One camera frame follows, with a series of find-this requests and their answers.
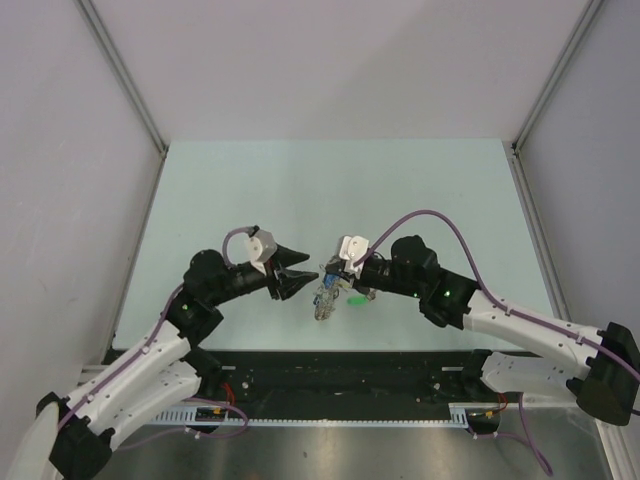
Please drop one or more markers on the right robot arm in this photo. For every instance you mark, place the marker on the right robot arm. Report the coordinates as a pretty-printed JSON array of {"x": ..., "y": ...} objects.
[{"x": 598, "y": 368}]

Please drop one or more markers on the green key tag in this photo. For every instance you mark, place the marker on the green key tag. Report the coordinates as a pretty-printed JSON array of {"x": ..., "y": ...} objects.
[{"x": 357, "y": 300}]

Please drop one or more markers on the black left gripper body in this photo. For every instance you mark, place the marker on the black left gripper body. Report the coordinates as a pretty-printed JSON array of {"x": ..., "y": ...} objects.
[{"x": 270, "y": 265}]

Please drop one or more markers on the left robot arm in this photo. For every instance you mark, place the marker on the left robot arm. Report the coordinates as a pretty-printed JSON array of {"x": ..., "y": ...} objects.
[{"x": 167, "y": 365}]

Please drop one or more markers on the white slotted cable duct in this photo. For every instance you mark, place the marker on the white slotted cable duct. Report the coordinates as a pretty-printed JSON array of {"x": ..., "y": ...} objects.
[{"x": 184, "y": 415}]

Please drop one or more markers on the aluminium frame right post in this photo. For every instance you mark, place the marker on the aluminium frame right post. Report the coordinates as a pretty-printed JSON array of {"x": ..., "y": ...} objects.
[{"x": 578, "y": 34}]

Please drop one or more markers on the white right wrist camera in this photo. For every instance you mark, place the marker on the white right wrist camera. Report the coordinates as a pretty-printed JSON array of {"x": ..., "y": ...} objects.
[{"x": 351, "y": 250}]

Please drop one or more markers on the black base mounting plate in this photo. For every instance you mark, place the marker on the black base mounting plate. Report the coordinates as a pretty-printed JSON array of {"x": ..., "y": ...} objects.
[{"x": 352, "y": 385}]

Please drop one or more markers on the aluminium frame left post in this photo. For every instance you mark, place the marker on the aluminium frame left post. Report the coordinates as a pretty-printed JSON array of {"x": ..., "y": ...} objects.
[{"x": 115, "y": 61}]

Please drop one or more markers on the silver disc keyring organiser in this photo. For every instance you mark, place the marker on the silver disc keyring organiser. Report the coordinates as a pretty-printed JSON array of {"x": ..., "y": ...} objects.
[{"x": 325, "y": 299}]

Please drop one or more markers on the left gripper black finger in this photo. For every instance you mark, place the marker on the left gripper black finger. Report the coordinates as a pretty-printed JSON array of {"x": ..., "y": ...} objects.
[
  {"x": 290, "y": 282},
  {"x": 285, "y": 257}
]

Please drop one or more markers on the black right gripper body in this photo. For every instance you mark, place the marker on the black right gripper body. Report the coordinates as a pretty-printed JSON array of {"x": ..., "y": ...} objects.
[{"x": 374, "y": 275}]

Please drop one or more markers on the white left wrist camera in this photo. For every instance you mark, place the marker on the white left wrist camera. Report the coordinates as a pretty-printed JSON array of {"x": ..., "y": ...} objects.
[{"x": 260, "y": 246}]

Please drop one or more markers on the blue key tag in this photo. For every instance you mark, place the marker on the blue key tag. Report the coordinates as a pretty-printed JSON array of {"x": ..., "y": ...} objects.
[{"x": 329, "y": 280}]

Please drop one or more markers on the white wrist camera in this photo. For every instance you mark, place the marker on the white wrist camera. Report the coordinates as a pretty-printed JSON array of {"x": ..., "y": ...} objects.
[
  {"x": 260, "y": 246},
  {"x": 351, "y": 250}
]

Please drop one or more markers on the aluminium frame post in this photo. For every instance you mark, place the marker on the aluminium frame post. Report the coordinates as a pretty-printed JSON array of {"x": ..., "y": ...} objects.
[
  {"x": 578, "y": 34},
  {"x": 115, "y": 61}
]

